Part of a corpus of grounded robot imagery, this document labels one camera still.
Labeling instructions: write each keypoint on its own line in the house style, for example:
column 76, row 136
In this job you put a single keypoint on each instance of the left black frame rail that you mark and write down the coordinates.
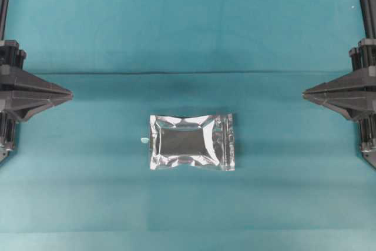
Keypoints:
column 3, row 14

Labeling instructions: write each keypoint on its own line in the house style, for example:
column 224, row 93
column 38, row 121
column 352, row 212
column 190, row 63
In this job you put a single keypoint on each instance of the silver zip bag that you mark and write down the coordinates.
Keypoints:
column 201, row 142

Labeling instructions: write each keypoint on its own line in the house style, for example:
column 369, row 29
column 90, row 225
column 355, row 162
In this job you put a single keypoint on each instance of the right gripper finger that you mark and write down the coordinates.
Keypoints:
column 351, row 84
column 350, row 106

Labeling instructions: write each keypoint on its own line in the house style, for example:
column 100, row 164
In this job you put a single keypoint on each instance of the right black frame rail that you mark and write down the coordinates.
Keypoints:
column 368, row 15

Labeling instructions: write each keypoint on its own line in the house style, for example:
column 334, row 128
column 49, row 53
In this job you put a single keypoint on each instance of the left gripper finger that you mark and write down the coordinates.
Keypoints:
column 26, row 104
column 22, row 80

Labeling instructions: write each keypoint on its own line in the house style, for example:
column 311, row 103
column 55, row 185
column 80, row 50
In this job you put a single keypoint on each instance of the black frame rail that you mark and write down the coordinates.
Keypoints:
column 368, row 15
column 3, row 14

